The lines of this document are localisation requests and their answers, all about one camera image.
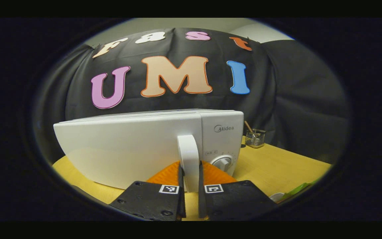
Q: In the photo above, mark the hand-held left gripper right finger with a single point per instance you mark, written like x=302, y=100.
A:
x=201, y=199

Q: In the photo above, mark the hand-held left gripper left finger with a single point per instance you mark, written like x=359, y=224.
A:
x=181, y=199

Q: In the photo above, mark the white microwave oven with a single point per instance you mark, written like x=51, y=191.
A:
x=128, y=149

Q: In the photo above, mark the sandwich with green lettuce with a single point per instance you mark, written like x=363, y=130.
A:
x=297, y=191

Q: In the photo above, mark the wooden stick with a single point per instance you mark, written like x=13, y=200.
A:
x=248, y=126

